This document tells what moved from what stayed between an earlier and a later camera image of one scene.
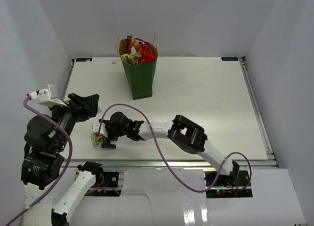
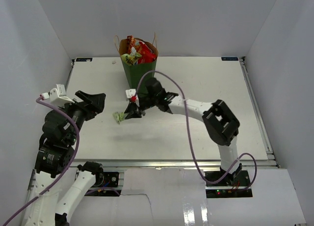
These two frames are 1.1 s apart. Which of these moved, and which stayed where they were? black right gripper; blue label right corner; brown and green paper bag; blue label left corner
Moved: black right gripper
Stayed: brown and green paper bag; blue label right corner; blue label left corner
